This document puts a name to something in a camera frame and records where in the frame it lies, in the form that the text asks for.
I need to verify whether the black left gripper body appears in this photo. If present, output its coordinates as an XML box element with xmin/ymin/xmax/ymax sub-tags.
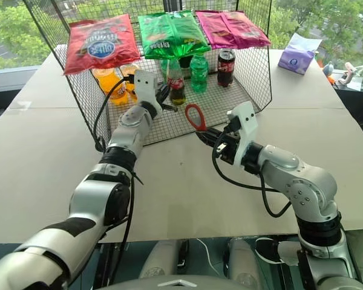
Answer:
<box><xmin>153</xmin><ymin>85</ymin><xmax>172</xmax><ymax>111</ymax></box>

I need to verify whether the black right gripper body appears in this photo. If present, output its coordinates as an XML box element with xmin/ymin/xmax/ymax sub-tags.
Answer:
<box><xmin>213</xmin><ymin>128</ymin><xmax>242</xmax><ymax>166</ymax></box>

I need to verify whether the glass cola bottle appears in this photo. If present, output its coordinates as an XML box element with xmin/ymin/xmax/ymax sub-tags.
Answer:
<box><xmin>168</xmin><ymin>59</ymin><xmax>187</xmax><ymax>106</ymax></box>

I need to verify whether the green plastic soda bottle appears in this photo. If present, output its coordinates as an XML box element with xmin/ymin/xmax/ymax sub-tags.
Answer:
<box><xmin>189</xmin><ymin>53</ymin><xmax>209</xmax><ymax>93</ymax></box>

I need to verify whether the orange soda bottle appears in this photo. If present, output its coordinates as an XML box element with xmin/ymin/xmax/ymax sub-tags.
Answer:
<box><xmin>119</xmin><ymin>63</ymin><xmax>140</xmax><ymax>102</ymax></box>
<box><xmin>92</xmin><ymin>66</ymin><xmax>123</xmax><ymax>106</ymax></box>

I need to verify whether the dark plastic cola bottle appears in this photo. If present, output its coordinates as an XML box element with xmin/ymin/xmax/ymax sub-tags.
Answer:
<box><xmin>217</xmin><ymin>48</ymin><xmax>237</xmax><ymax>88</ymax></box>

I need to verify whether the green chips bag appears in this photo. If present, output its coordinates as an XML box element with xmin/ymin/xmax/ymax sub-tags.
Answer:
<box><xmin>137</xmin><ymin>10</ymin><xmax>212</xmax><ymax>60</ymax></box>

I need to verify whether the red chips bag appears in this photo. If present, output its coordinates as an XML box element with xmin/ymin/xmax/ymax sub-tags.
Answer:
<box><xmin>63</xmin><ymin>13</ymin><xmax>142</xmax><ymax>76</ymax></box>

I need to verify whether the magenta chips bag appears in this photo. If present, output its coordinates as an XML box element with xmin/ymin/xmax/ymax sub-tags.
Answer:
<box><xmin>195</xmin><ymin>10</ymin><xmax>272</xmax><ymax>50</ymax></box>

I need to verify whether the purple tissue pack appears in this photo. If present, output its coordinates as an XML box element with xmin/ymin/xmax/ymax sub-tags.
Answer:
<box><xmin>277</xmin><ymin>32</ymin><xmax>323</xmax><ymax>76</ymax></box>

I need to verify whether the small grey orange figurine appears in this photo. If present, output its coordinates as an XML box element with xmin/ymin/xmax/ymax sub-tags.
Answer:
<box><xmin>322</xmin><ymin>62</ymin><xmax>337</xmax><ymax>86</ymax></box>

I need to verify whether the pale toy figure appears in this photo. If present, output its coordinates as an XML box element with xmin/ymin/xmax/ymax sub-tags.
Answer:
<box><xmin>342</xmin><ymin>62</ymin><xmax>363</xmax><ymax>89</ymax></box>

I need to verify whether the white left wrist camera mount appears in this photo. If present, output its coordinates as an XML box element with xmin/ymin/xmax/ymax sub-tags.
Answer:
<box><xmin>132</xmin><ymin>69</ymin><xmax>163</xmax><ymax>114</ymax></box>

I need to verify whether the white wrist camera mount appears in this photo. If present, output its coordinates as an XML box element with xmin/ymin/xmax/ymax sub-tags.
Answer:
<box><xmin>226</xmin><ymin>101</ymin><xmax>259</xmax><ymax>167</ymax></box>
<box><xmin>132</xmin><ymin>69</ymin><xmax>163</xmax><ymax>114</ymax></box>

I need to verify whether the black wire mesh rack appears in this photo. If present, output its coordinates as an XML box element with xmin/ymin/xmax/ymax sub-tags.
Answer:
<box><xmin>22</xmin><ymin>0</ymin><xmax>273</xmax><ymax>146</ymax></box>

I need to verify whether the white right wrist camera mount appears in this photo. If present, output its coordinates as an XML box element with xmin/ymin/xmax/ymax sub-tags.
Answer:
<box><xmin>226</xmin><ymin>101</ymin><xmax>259</xmax><ymax>167</ymax></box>

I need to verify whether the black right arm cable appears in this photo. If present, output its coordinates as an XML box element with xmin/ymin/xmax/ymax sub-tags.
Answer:
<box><xmin>212</xmin><ymin>111</ymin><xmax>293</xmax><ymax>218</ymax></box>

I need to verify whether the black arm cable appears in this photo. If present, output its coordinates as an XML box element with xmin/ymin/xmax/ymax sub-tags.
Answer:
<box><xmin>93</xmin><ymin>75</ymin><xmax>140</xmax><ymax>152</ymax></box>
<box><xmin>212</xmin><ymin>111</ymin><xmax>293</xmax><ymax>218</ymax></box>

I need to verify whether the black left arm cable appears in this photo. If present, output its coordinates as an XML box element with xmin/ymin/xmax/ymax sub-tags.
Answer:
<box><xmin>93</xmin><ymin>75</ymin><xmax>140</xmax><ymax>152</ymax></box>

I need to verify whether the thin white cable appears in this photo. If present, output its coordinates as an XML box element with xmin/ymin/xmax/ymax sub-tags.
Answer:
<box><xmin>196</xmin><ymin>238</ymin><xmax>221</xmax><ymax>276</ymax></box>

